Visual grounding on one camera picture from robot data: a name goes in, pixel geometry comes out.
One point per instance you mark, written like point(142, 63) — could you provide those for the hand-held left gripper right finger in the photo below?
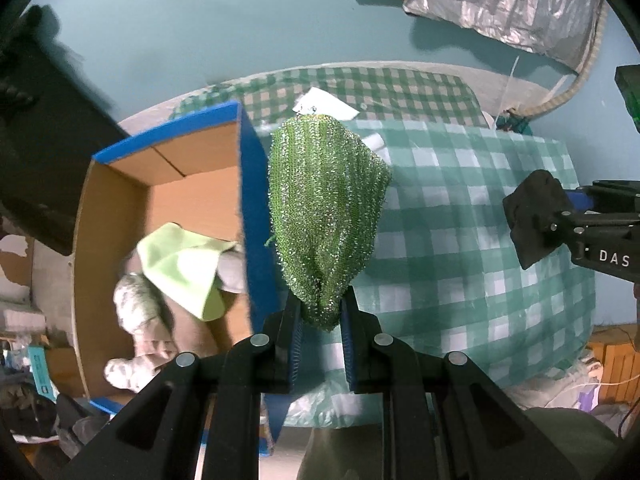
point(348, 350)

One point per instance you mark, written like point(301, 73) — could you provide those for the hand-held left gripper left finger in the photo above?
point(295, 345)

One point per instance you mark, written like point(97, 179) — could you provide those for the light teal checkered cloth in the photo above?
point(450, 240)

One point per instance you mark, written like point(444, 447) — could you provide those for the small black cloth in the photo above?
point(535, 210)

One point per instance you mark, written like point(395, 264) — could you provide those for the teal printed box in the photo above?
point(42, 375)

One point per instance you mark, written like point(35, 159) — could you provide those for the taupe cloth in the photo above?
point(231, 272)

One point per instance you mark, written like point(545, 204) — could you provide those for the grey mattress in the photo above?
point(145, 121)

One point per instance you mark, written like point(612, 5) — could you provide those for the blue-rimmed cardboard box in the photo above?
point(200, 185)

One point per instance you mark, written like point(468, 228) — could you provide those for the grey patterned soft cloth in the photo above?
point(135, 300)

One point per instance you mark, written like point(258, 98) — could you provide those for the black draped cabinet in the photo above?
point(50, 135)

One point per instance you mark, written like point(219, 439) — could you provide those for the wooden crate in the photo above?
point(617, 365)

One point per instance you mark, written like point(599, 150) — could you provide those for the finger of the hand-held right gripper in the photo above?
point(610, 197)
point(562, 230)

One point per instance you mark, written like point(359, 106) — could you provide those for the dark teal patterned bundle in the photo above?
point(515, 122)

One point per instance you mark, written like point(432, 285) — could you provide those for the silver foil sheet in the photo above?
point(500, 0)

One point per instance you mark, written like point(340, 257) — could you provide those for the heap of white bags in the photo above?
point(550, 385)

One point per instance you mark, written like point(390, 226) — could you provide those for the clear plastic bag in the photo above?
point(325, 405)

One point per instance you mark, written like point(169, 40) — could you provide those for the green glittery knitted scrubber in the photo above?
point(325, 200)

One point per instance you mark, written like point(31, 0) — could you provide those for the pile of dark clothes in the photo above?
point(40, 420)

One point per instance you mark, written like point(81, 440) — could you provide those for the white paper card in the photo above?
point(325, 102)

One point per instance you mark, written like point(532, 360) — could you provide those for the light green cloth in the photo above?
point(180, 270)

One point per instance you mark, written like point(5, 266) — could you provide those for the dark green checkered cloth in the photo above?
point(400, 90)

